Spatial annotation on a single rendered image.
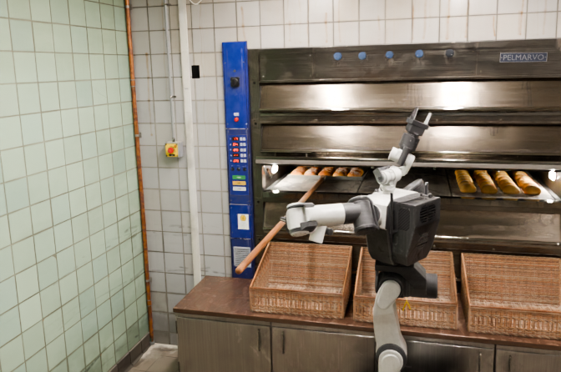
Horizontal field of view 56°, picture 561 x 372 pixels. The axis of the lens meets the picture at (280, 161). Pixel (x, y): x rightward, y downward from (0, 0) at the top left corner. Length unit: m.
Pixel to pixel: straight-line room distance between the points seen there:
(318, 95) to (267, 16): 0.58
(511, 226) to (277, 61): 1.73
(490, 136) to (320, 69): 1.07
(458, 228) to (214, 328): 1.58
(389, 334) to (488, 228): 1.08
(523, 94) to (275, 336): 1.97
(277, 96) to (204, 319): 1.43
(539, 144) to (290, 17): 1.63
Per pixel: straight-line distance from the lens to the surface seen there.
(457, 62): 3.28
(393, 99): 3.27
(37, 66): 3.02
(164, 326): 4.14
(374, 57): 3.29
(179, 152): 3.59
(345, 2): 3.31
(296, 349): 3.21
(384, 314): 2.58
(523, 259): 3.48
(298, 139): 3.38
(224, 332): 3.30
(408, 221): 2.33
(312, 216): 2.19
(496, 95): 3.30
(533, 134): 3.36
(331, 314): 3.13
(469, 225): 3.42
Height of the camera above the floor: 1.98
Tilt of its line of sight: 10 degrees down
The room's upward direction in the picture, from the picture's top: 1 degrees counter-clockwise
